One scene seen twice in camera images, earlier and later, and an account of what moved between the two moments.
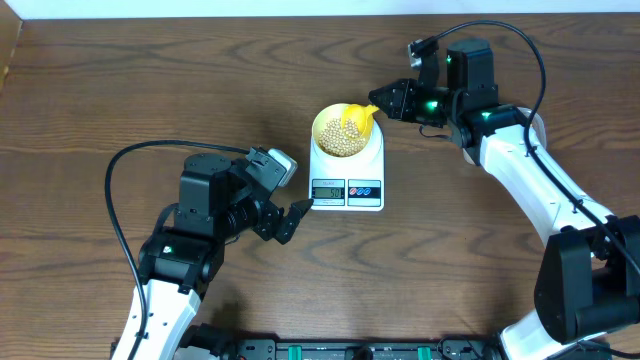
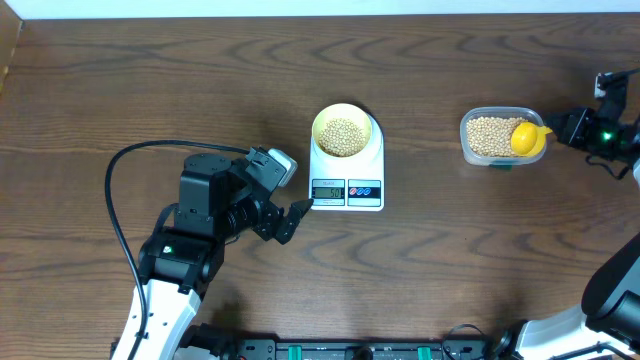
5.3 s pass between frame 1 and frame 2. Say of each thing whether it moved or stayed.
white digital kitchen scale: stayed
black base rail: stayed
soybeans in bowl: stayed
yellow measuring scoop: moved
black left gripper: stayed
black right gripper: moved
